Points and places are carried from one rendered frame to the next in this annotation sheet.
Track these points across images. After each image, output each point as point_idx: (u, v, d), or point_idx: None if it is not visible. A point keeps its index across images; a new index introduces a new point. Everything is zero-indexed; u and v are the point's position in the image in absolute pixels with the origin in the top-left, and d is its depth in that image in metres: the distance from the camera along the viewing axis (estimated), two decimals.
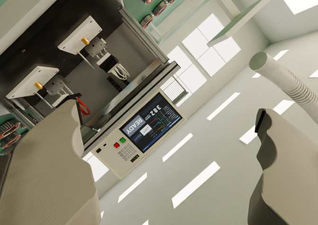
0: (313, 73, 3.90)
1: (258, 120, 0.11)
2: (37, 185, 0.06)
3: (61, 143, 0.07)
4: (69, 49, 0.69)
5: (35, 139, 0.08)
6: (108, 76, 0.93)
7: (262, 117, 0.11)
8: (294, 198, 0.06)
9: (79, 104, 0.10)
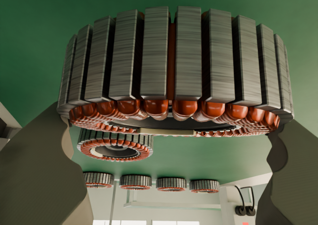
0: None
1: None
2: (26, 189, 0.06)
3: (50, 146, 0.07)
4: None
5: (22, 143, 0.07)
6: None
7: None
8: (304, 202, 0.06)
9: None
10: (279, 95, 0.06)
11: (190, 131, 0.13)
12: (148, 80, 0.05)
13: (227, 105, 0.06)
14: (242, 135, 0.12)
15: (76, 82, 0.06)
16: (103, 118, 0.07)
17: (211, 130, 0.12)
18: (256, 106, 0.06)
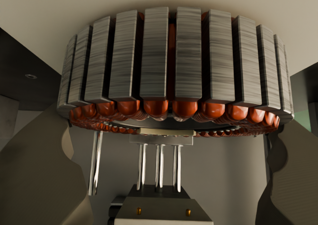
0: None
1: None
2: (26, 190, 0.06)
3: (50, 146, 0.07)
4: (48, 46, 0.09)
5: (22, 143, 0.07)
6: (119, 203, 0.29)
7: None
8: (304, 202, 0.06)
9: None
10: (279, 95, 0.06)
11: (190, 131, 0.13)
12: (148, 81, 0.05)
13: (227, 105, 0.06)
14: (242, 135, 0.12)
15: (76, 82, 0.06)
16: (103, 118, 0.07)
17: (211, 130, 0.12)
18: (256, 106, 0.06)
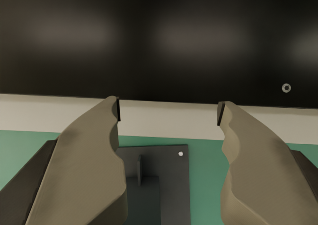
0: None
1: (219, 114, 0.11)
2: (75, 173, 0.06)
3: (100, 136, 0.08)
4: None
5: (77, 129, 0.08)
6: None
7: (223, 110, 0.11)
8: (260, 187, 0.06)
9: (119, 101, 0.11)
10: None
11: None
12: None
13: None
14: None
15: None
16: None
17: None
18: None
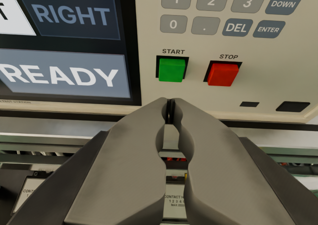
0: None
1: (171, 111, 0.11)
2: (119, 166, 0.07)
3: (146, 135, 0.08)
4: None
5: (128, 125, 0.09)
6: None
7: (174, 108, 0.11)
8: (218, 182, 0.06)
9: (169, 103, 0.11)
10: None
11: None
12: None
13: None
14: None
15: None
16: None
17: None
18: None
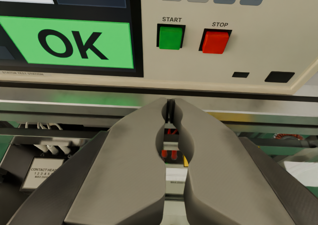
0: None
1: (171, 111, 0.11)
2: (119, 166, 0.07)
3: (146, 135, 0.08)
4: None
5: (128, 125, 0.09)
6: None
7: (174, 108, 0.11)
8: (218, 182, 0.06)
9: (169, 103, 0.11)
10: None
11: None
12: None
13: None
14: None
15: None
16: None
17: None
18: None
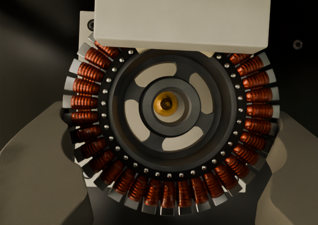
0: None
1: None
2: (26, 190, 0.06)
3: (50, 146, 0.07)
4: None
5: (22, 143, 0.07)
6: None
7: (274, 120, 0.10)
8: (304, 202, 0.06)
9: None
10: (106, 186, 0.10)
11: (143, 51, 0.10)
12: (187, 210, 0.10)
13: (141, 199, 0.10)
14: (79, 72, 0.09)
15: (231, 188, 0.10)
16: (224, 181, 0.09)
17: (118, 69, 0.10)
18: (123, 195, 0.10)
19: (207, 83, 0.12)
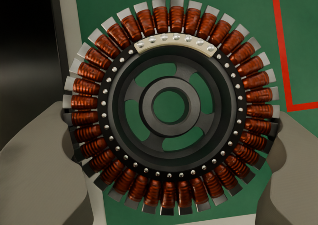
0: None
1: None
2: (26, 190, 0.06)
3: (50, 146, 0.07)
4: None
5: (22, 143, 0.07)
6: None
7: (274, 120, 0.10)
8: (304, 202, 0.06)
9: None
10: (106, 186, 0.10)
11: (143, 51, 0.10)
12: (187, 210, 0.10)
13: (141, 199, 0.10)
14: (79, 72, 0.09)
15: (231, 188, 0.10)
16: (224, 181, 0.09)
17: (118, 69, 0.10)
18: (123, 195, 0.10)
19: (207, 83, 0.12)
